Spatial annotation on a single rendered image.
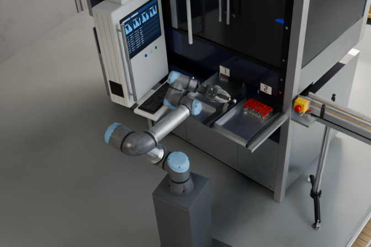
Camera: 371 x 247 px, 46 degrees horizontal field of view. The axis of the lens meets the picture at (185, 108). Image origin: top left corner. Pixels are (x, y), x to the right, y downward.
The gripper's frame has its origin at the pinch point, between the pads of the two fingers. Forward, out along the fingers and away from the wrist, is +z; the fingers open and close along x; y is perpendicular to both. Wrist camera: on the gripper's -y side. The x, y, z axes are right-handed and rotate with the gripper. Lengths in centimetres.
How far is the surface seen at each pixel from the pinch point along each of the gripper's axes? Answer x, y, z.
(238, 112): -6.8, -38.9, 22.6
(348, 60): 58, -67, 98
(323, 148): -9, -33, 87
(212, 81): 6, -72, 7
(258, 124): -8.8, -26.1, 33.4
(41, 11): 15, -356, -164
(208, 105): -9.6, -46.2, 3.8
